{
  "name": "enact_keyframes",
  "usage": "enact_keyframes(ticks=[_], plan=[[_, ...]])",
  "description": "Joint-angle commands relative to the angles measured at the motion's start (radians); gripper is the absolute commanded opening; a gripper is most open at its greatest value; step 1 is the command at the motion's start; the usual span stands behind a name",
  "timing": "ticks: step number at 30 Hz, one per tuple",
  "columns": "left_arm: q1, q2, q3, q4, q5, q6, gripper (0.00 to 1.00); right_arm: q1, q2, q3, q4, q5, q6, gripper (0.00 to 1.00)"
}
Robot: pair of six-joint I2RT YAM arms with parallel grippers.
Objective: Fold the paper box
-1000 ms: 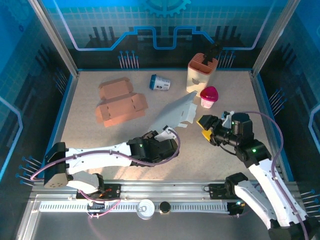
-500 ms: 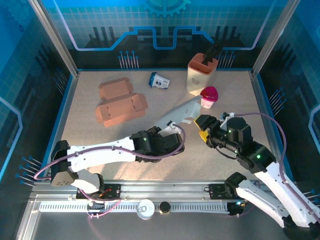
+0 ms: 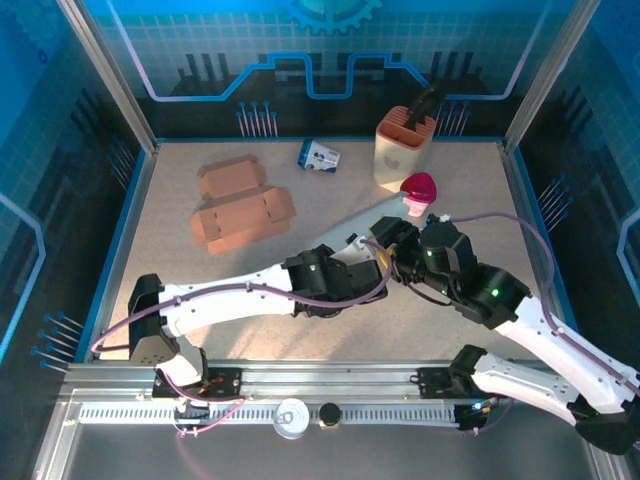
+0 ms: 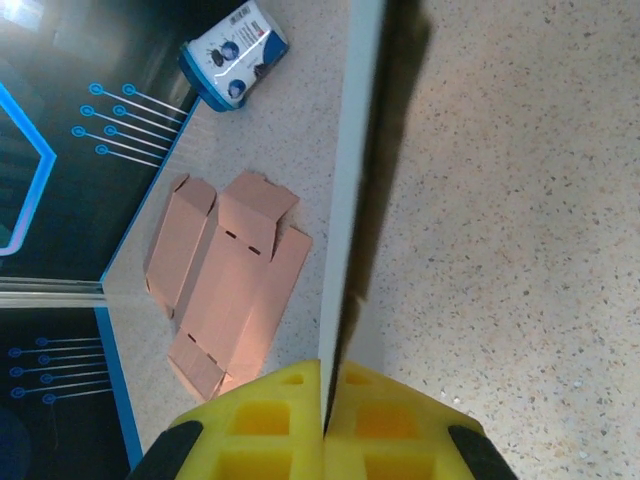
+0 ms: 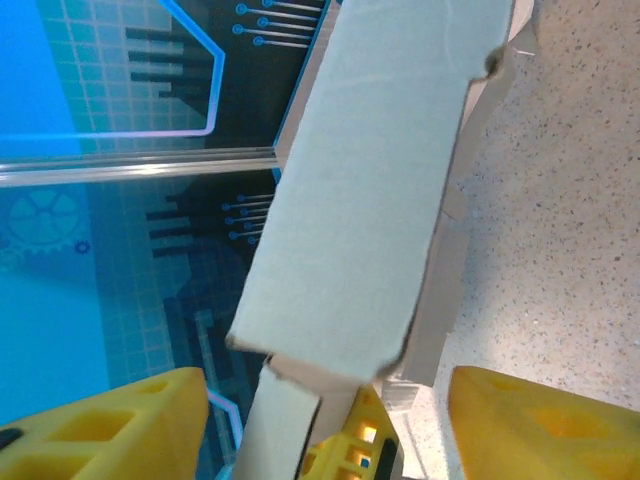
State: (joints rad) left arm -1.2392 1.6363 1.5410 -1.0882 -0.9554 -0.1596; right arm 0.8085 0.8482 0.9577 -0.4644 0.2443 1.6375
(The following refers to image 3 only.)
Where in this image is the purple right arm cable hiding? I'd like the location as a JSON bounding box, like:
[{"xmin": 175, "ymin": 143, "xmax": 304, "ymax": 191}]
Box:
[{"xmin": 447, "ymin": 211, "xmax": 640, "ymax": 436}]

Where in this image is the black round knob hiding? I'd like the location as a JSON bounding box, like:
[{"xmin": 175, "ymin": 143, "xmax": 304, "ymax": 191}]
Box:
[{"xmin": 318, "ymin": 402, "xmax": 343, "ymax": 429}]

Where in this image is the black controller board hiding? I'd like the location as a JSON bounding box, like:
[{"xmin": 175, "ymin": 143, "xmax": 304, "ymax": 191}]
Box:
[
  {"xmin": 171, "ymin": 398, "xmax": 212, "ymax": 432},
  {"xmin": 455, "ymin": 397, "xmax": 496, "ymax": 435}
]

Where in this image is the white round tin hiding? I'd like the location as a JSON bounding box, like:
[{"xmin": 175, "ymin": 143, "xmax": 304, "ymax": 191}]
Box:
[{"xmin": 273, "ymin": 398, "xmax": 310, "ymax": 440}]

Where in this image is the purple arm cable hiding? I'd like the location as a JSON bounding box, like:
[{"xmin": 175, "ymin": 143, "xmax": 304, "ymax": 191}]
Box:
[
  {"xmin": 447, "ymin": 211, "xmax": 640, "ymax": 436},
  {"xmin": 91, "ymin": 238, "xmax": 396, "ymax": 436}
]

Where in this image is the brown cardboard box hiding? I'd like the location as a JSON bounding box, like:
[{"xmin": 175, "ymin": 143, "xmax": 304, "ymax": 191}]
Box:
[{"xmin": 189, "ymin": 153, "xmax": 298, "ymax": 256}]

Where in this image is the aluminium frame rail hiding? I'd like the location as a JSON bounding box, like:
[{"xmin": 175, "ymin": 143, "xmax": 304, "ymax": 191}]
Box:
[{"xmin": 58, "ymin": 358, "xmax": 604, "ymax": 401}]

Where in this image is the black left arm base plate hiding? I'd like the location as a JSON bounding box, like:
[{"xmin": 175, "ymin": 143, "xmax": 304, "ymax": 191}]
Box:
[{"xmin": 152, "ymin": 367, "xmax": 244, "ymax": 401}]

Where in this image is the aluminium frame post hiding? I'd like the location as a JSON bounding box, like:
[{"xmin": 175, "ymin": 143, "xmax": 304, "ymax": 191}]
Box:
[
  {"xmin": 56, "ymin": 0, "xmax": 162, "ymax": 155},
  {"xmin": 501, "ymin": 0, "xmax": 604, "ymax": 155}
]

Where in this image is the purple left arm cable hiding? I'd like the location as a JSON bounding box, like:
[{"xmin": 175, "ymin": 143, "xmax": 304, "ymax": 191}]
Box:
[{"xmin": 91, "ymin": 238, "xmax": 396, "ymax": 436}]

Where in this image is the white container pink lid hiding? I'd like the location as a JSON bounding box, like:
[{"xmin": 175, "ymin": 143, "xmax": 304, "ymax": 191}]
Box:
[{"xmin": 399, "ymin": 171, "xmax": 440, "ymax": 220}]

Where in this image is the white slotted cable duct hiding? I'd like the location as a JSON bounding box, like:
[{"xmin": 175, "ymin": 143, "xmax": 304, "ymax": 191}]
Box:
[{"xmin": 77, "ymin": 402, "xmax": 461, "ymax": 427}]

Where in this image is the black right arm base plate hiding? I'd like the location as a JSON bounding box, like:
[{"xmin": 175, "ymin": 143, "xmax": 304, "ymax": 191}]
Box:
[{"xmin": 417, "ymin": 367, "xmax": 509, "ymax": 401}]

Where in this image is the blue white small carton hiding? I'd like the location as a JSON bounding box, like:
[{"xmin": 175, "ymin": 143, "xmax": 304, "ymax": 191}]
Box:
[{"xmin": 298, "ymin": 138, "xmax": 342, "ymax": 174}]

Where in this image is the beige knife block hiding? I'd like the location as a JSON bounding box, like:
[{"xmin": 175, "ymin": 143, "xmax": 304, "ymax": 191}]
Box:
[{"xmin": 373, "ymin": 104, "xmax": 437, "ymax": 194}]

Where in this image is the black knife handle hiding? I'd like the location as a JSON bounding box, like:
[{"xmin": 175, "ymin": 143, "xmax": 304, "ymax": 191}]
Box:
[{"xmin": 405, "ymin": 83, "xmax": 447, "ymax": 134}]

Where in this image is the white paper box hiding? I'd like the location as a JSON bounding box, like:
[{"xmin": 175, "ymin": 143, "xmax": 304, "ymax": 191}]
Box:
[{"xmin": 312, "ymin": 193, "xmax": 410, "ymax": 257}]

